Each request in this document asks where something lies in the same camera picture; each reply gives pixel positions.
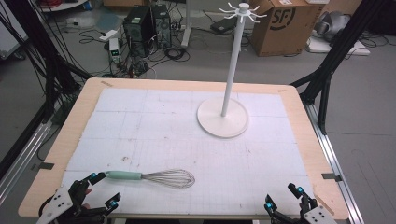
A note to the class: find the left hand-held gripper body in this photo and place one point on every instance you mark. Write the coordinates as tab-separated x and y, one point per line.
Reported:
57	203

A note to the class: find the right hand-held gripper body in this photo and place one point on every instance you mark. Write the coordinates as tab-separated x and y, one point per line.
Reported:
319	216

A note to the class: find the person's left hand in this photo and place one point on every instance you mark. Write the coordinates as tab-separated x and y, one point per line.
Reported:
89	190

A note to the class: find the dark table edge clip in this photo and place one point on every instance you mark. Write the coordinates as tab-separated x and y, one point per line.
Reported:
331	176
46	165

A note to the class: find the white gridded table mat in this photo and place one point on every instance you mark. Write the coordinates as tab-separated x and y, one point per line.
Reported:
162	137

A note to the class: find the white bench power supply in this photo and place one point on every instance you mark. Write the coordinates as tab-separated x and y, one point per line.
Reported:
114	49

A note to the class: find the white hook rack stand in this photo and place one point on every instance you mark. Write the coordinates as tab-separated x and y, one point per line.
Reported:
232	71

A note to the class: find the white power strip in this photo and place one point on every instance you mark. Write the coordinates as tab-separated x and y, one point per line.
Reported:
107	35

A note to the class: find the flat white board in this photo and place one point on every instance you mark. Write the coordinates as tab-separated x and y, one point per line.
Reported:
339	48

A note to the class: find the large black computer tower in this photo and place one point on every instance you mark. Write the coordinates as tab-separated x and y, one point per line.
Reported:
137	31

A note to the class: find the brown cardboard box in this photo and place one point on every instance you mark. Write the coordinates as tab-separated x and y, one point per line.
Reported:
280	34

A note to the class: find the slim black computer tower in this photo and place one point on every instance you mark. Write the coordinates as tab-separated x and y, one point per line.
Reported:
162	26

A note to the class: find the grey crumpled bag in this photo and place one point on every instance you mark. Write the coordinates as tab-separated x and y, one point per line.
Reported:
333	25

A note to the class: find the white round table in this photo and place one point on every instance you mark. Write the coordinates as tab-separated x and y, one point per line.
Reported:
62	4

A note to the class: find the white metal table leg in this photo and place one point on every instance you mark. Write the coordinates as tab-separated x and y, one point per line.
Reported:
186	23

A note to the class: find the black flat device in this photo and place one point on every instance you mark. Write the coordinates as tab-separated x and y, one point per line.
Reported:
222	25

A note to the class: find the aluminium frame rail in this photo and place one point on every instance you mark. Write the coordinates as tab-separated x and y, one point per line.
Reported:
333	158
21	158

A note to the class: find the black frame post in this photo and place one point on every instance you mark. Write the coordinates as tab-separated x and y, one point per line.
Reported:
339	46
46	53

